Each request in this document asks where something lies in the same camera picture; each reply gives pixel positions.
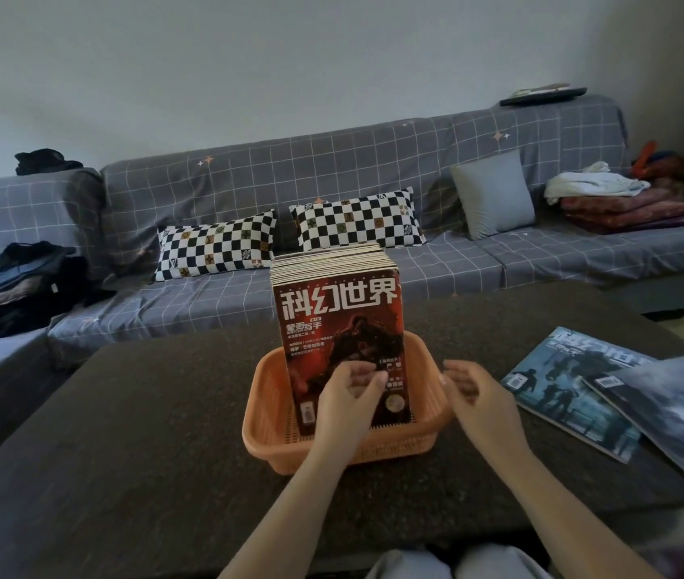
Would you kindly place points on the person's left hand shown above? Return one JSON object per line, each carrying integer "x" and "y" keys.
{"x": 345, "y": 416}

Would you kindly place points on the person's right hand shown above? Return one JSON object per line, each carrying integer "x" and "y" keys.
{"x": 490, "y": 416}

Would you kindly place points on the orange plastic basket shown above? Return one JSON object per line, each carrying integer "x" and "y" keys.
{"x": 269, "y": 416}

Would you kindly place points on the teal robot soldiers magazine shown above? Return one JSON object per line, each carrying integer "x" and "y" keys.
{"x": 559, "y": 385}

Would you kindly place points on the dark red cover magazine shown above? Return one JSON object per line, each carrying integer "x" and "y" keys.
{"x": 336, "y": 319}

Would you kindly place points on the thick stack of magazines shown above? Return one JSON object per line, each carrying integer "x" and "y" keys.
{"x": 330, "y": 262}

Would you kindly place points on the grey blue cover magazine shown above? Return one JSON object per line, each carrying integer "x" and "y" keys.
{"x": 674, "y": 416}

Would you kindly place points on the person's left forearm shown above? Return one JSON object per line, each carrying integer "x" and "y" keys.
{"x": 288, "y": 524}

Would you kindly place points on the person's right forearm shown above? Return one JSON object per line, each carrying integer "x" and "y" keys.
{"x": 571, "y": 524}

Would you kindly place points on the person's light trousers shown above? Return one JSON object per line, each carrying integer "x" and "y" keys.
{"x": 456, "y": 563}

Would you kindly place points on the black white checkered pillow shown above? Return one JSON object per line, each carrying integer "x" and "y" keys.
{"x": 357, "y": 220}
{"x": 215, "y": 244}

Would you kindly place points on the dark speckled table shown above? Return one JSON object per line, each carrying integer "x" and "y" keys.
{"x": 137, "y": 416}

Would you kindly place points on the plain grey cushion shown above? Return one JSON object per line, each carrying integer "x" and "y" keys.
{"x": 493, "y": 195}

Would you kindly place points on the folded dark red blanket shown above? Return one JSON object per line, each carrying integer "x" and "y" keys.
{"x": 625, "y": 212}

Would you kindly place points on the grey checked covered sofa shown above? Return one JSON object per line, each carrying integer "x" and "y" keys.
{"x": 318, "y": 162}

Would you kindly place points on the white crumpled cloth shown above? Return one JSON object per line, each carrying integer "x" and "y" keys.
{"x": 595, "y": 183}

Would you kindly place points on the orange red bag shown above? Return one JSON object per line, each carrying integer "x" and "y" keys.
{"x": 662, "y": 162}

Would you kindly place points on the black flat tray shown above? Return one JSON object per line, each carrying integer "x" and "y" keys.
{"x": 544, "y": 97}

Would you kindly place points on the pale booklet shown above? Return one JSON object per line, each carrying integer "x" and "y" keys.
{"x": 541, "y": 89}

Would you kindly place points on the heap of dark clothes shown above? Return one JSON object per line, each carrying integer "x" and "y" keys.
{"x": 22, "y": 292}

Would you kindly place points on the black crumpled garment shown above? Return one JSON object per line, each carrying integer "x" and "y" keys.
{"x": 46, "y": 162}

